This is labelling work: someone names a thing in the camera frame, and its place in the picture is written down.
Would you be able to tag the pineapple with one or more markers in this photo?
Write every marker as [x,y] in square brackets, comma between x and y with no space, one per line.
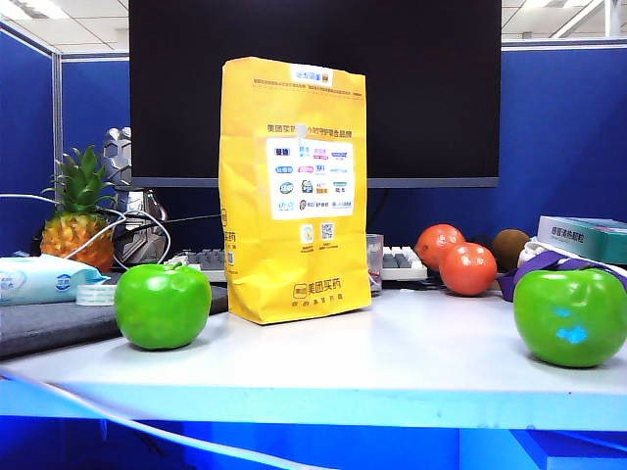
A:
[78,230]

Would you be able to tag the grey white keyboard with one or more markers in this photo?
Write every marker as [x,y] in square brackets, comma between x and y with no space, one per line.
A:
[206,259]

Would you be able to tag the green apple with blue marks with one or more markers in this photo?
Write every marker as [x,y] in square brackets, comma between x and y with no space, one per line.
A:
[568,318]

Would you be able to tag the teal medicine box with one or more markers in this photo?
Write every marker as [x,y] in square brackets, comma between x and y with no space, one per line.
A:
[583,237]

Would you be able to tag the yellow paper bag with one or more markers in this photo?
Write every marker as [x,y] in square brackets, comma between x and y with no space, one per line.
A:
[255,274]

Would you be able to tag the clear plastic cup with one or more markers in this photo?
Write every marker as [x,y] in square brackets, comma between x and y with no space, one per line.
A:
[374,264]

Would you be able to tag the wet wipes pack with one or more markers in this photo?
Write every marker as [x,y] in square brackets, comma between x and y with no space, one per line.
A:
[34,281]

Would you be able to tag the orange fruit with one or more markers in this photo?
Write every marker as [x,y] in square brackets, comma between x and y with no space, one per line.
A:
[467,269]
[436,242]

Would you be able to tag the black computer monitor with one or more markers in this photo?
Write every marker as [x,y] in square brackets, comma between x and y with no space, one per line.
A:
[196,98]

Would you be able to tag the dark grey desk mat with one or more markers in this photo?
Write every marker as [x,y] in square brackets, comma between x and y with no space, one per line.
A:
[49,325]

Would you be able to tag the clear tape roll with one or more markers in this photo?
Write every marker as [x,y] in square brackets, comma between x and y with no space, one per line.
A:
[95,295]

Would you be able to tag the silver robot figurine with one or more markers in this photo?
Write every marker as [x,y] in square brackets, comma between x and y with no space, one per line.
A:
[132,230]

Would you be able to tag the green apple with stem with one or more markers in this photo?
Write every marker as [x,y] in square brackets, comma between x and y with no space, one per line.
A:
[161,308]

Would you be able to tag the brown kiwi fruit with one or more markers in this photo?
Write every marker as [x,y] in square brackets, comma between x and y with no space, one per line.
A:
[509,247]

